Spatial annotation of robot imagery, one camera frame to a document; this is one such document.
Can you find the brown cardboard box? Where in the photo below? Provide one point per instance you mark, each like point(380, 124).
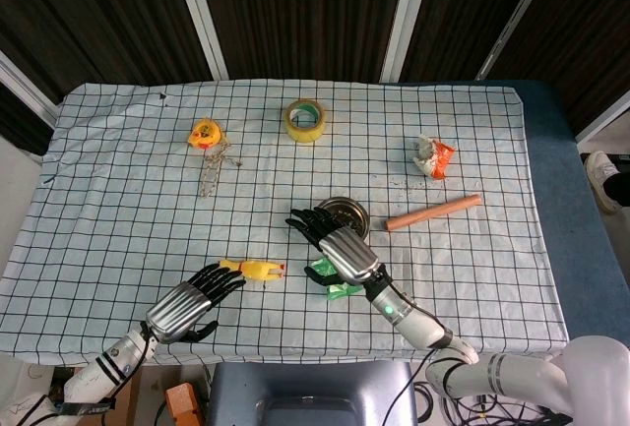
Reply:
point(132, 399)

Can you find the dark folding room divider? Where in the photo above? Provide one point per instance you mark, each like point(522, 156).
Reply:
point(295, 13)

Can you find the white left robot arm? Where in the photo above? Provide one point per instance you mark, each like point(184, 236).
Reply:
point(106, 364)

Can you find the round metal bowl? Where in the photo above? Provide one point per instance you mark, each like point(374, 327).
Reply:
point(353, 214)

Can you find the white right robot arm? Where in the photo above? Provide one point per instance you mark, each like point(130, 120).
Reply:
point(418, 322)

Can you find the white sneaker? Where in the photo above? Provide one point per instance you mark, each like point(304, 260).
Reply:
point(603, 175)

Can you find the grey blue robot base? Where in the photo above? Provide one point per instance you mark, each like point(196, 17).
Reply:
point(310, 391)

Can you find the orange box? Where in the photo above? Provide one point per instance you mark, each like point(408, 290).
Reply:
point(182, 404)

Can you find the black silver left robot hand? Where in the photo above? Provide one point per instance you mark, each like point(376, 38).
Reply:
point(177, 310)

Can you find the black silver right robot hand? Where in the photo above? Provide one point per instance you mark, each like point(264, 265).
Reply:
point(347, 251)

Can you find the yellow rubber chicken toy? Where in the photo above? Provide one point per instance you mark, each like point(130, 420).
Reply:
point(253, 269)

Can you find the brown wooden stick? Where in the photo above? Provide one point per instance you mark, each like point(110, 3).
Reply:
point(433, 212)

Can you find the white black checked tablecloth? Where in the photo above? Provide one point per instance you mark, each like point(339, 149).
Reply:
point(123, 209)

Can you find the crumpled orange white wrapper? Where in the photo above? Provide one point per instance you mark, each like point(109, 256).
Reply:
point(435, 156)

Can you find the green foil packet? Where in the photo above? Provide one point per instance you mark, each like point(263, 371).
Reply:
point(344, 291)

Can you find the yellow packing tape roll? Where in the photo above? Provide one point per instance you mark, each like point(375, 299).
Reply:
point(305, 130)

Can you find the yellow tape measure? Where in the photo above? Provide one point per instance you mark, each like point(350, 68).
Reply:
point(204, 134)

